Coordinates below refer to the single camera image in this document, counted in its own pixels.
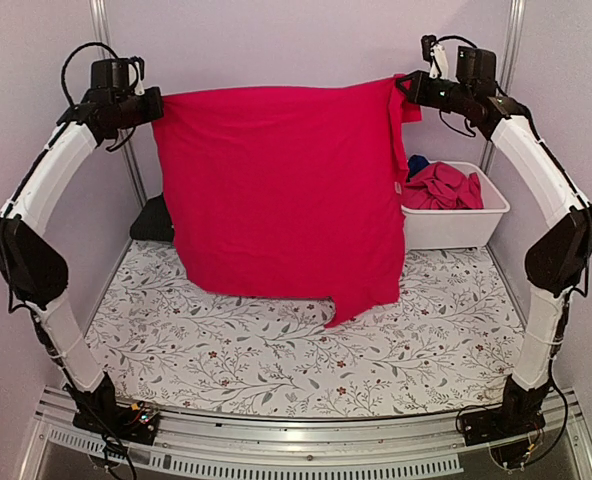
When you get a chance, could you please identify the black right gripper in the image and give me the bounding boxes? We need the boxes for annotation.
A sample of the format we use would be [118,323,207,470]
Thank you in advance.
[399,68,476,114]

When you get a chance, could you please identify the magenta t-shirt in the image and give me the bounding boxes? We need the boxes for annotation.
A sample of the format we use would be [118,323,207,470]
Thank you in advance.
[153,77,421,325]

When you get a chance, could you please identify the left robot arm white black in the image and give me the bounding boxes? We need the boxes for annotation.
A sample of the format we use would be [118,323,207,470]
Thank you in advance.
[0,43,163,446]

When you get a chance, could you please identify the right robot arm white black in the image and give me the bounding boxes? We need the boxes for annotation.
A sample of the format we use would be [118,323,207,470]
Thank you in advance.
[396,35,592,445]

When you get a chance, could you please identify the white plastic laundry bin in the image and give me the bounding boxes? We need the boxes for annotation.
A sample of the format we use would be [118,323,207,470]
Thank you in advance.
[401,162,510,251]

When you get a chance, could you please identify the blue garment in bin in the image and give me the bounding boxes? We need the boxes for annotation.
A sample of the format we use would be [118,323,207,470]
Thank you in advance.
[408,154,430,179]

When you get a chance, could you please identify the pink garment in bin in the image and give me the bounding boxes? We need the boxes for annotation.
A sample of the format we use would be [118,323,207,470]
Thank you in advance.
[402,162,484,210]

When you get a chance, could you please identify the black pinstriped folded shirt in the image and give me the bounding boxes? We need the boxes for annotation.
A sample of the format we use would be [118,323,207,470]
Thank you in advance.
[129,194,175,243]

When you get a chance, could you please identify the floral patterned table cloth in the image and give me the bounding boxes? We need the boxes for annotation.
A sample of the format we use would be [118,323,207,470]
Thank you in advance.
[86,242,523,417]

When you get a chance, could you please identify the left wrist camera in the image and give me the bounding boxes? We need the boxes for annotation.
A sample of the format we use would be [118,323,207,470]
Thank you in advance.
[90,56,145,95]

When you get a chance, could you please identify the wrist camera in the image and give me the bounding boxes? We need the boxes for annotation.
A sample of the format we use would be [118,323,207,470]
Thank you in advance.
[421,34,497,84]
[90,56,145,95]

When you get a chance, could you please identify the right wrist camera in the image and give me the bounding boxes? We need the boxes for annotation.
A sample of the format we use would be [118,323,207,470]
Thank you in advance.
[421,34,497,84]

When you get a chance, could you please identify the aluminium frame post left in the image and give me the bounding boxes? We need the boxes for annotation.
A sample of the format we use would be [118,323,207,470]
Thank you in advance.
[89,0,147,210]

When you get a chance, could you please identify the aluminium frame post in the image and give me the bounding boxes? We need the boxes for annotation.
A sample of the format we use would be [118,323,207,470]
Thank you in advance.
[477,0,527,174]
[89,0,147,210]

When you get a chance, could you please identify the aluminium frame post right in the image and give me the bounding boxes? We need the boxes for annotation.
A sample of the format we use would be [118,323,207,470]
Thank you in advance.
[477,0,527,174]

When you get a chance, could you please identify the aluminium front rail base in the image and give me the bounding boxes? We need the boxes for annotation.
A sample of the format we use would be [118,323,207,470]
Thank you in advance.
[18,387,592,479]

